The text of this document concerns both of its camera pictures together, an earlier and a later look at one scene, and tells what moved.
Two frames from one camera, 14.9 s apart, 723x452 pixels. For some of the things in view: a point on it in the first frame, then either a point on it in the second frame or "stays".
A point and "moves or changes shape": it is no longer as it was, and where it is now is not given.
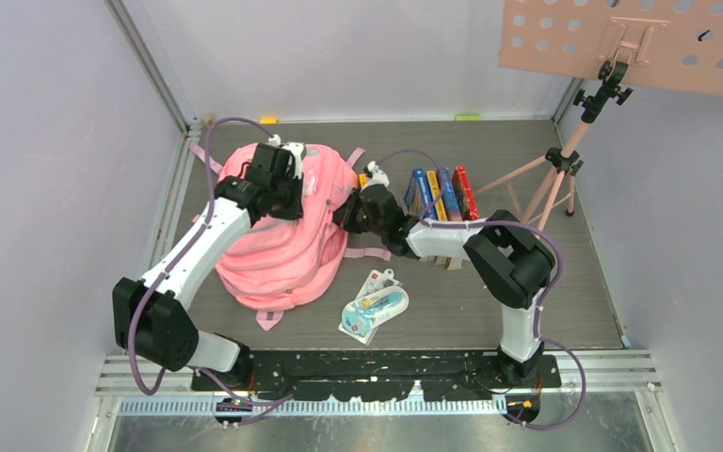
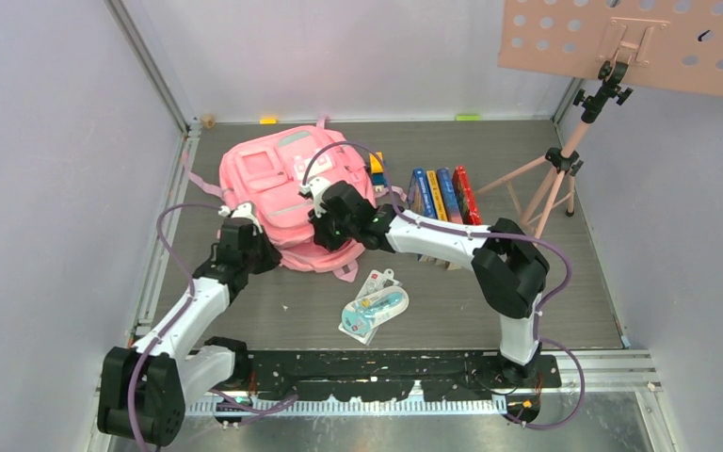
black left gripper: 296,212 to 271,259
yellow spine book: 437,196 stays
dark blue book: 418,198 stays
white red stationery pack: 380,298 stays
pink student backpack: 282,265 moves or changes shape
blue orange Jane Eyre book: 450,201 stays
